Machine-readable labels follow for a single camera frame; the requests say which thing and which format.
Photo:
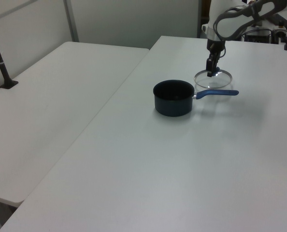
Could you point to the grey partition post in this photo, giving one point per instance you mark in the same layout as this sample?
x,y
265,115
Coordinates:
x,y
71,20

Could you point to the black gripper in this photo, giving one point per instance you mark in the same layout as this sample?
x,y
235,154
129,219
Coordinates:
x,y
215,47

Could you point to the white desk device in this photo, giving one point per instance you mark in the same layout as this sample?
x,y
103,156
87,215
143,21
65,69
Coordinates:
x,y
280,31

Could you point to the black electronics box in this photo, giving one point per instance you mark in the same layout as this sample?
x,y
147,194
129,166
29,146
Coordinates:
x,y
257,36

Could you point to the dark blue saucepan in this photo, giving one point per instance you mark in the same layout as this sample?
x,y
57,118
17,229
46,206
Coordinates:
x,y
172,106

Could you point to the black camera pole with base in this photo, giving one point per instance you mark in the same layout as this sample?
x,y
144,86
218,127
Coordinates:
x,y
1,65

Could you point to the black keyboard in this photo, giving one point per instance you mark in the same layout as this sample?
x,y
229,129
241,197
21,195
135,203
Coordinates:
x,y
282,18

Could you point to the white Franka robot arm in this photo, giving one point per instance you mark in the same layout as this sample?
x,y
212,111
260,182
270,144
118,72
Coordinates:
x,y
230,23

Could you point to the glass lid with blue knob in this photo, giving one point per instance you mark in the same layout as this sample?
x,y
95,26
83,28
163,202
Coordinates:
x,y
217,71

